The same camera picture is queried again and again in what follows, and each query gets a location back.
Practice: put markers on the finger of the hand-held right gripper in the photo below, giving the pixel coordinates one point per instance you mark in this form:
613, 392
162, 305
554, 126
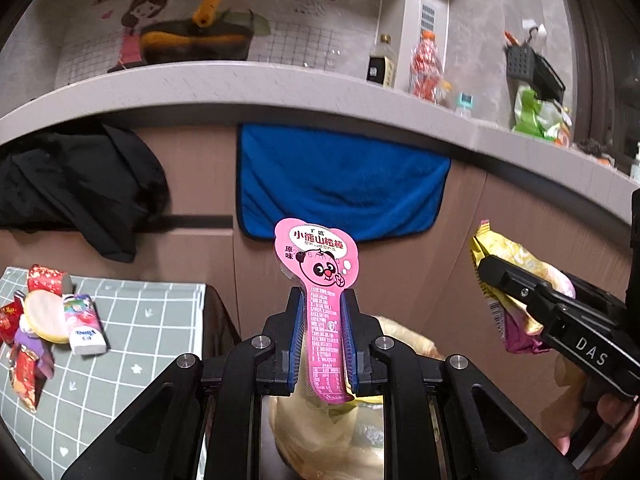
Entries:
507, 277

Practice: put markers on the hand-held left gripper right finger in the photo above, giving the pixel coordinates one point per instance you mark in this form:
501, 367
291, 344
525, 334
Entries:
350, 340

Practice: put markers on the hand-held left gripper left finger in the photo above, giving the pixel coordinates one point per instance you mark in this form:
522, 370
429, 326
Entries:
295, 340

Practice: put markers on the yellow purple snack packet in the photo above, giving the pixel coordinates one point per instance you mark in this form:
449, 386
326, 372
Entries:
520, 255

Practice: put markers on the pink bear snack packet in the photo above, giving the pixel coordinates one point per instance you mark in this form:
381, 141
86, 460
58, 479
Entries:
315, 260

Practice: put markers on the waste bin with beige liner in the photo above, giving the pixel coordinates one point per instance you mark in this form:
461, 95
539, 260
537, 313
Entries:
310, 440

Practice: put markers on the red gold snack packet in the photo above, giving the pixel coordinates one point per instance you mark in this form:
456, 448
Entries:
26, 380
47, 279
10, 322

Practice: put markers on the person's right hand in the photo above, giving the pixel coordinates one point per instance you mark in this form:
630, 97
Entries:
617, 415

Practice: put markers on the brown wooden cabinet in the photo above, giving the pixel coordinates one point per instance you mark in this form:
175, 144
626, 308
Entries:
500, 200

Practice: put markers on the dark scrubber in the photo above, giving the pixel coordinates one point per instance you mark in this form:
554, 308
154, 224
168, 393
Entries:
592, 147

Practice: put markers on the blue towel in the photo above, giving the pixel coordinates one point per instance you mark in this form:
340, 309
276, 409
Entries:
340, 180

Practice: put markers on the green plastic bag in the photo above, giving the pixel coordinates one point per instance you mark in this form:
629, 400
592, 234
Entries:
532, 115

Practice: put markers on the white pink tissue pack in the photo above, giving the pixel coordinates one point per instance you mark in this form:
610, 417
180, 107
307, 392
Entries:
85, 325

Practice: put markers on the red drink bottle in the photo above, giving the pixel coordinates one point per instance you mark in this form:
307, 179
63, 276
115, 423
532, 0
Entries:
426, 67

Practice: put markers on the dark soy sauce bottle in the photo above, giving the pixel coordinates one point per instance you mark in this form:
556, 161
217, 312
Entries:
381, 67

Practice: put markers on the round white cracker packet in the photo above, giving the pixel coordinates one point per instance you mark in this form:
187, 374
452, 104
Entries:
46, 317

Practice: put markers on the black cloth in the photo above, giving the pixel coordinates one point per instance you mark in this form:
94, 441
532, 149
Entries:
75, 185

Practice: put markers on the grey stone countertop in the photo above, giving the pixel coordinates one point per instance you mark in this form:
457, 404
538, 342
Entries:
200, 85

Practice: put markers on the white wall hook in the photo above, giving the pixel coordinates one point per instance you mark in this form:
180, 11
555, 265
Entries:
534, 29

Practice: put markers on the white wall vent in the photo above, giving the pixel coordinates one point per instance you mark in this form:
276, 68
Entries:
427, 16

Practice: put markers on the cartoon wall sticker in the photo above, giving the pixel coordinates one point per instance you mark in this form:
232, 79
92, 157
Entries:
142, 15

